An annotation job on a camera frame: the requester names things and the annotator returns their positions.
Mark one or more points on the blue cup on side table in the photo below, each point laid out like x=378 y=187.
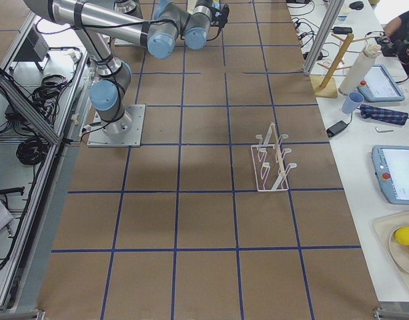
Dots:
x=352 y=102

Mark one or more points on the black power adapter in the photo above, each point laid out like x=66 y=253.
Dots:
x=336 y=128

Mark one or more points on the wooden mug tree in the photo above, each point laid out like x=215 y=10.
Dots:
x=326 y=86

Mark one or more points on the plaid blue cloth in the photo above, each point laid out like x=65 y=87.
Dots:
x=383 y=115

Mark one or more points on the hex key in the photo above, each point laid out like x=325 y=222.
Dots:
x=383 y=130

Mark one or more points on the blue teach pendant far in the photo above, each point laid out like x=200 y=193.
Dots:
x=379 y=86

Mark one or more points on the blue teach pendant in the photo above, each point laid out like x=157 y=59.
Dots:
x=391 y=165
x=379 y=86

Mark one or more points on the blue teach pendant near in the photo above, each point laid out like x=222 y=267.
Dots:
x=391 y=165

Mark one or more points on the beige tray with plate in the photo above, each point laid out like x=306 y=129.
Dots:
x=385 y=228

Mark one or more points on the grey control box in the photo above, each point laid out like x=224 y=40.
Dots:
x=33 y=49

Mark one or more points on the yellow lemon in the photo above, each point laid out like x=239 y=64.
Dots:
x=401 y=235

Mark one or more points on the person in black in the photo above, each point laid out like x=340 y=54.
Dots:
x=397 y=30

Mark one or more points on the white wire cup rack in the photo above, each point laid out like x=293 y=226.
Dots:
x=268 y=159

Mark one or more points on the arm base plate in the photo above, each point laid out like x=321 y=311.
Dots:
x=124 y=133

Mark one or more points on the aluminium frame post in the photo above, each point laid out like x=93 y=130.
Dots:
x=328 y=20

